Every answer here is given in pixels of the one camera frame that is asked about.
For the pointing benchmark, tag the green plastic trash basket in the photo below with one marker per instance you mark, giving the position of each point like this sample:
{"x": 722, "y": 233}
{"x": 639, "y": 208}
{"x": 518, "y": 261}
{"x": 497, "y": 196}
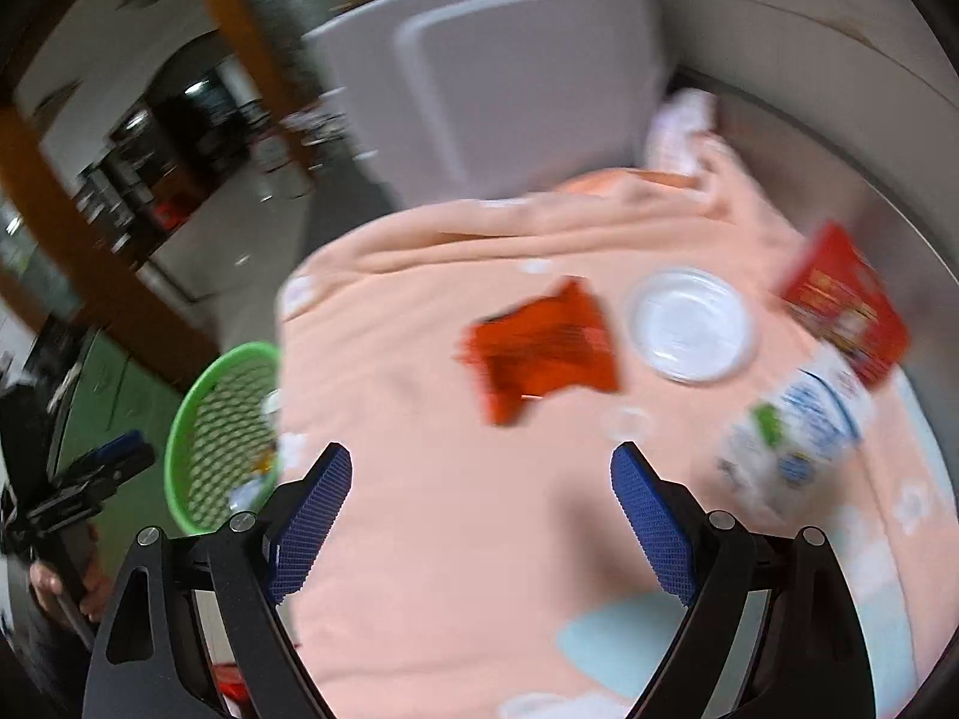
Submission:
{"x": 221, "y": 457}

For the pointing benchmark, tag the red plastic stool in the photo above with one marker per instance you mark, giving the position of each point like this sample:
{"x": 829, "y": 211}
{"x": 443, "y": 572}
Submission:
{"x": 231, "y": 685}

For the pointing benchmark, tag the pink fleece blanket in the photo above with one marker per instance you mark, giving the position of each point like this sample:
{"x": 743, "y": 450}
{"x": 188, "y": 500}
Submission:
{"x": 483, "y": 571}

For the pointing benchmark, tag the orange snack wrapper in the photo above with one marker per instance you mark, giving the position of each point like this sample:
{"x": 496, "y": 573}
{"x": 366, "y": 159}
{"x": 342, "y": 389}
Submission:
{"x": 545, "y": 345}

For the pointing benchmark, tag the white microwave oven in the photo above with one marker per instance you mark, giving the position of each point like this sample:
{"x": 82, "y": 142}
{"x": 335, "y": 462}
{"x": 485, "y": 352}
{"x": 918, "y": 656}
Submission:
{"x": 490, "y": 99}

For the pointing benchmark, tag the red snack cup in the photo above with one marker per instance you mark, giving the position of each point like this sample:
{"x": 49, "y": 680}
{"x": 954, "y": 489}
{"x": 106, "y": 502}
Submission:
{"x": 836, "y": 295}

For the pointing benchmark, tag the white blue milk carton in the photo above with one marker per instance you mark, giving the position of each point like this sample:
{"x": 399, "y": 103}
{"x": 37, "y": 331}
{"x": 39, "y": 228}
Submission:
{"x": 787, "y": 446}

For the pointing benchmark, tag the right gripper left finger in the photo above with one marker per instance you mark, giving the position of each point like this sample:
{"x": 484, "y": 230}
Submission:
{"x": 150, "y": 659}

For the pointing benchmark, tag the white plastic lid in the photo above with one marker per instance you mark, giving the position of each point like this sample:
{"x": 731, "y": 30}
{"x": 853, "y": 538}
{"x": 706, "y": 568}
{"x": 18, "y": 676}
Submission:
{"x": 690, "y": 326}

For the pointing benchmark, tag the green kitchen cabinet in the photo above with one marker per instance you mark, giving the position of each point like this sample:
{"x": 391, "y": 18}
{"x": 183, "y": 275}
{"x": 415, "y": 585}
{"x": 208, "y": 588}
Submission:
{"x": 112, "y": 395}

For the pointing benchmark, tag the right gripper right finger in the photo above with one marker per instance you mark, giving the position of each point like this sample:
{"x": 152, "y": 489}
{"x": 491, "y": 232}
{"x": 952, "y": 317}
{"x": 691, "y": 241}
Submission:
{"x": 809, "y": 658}

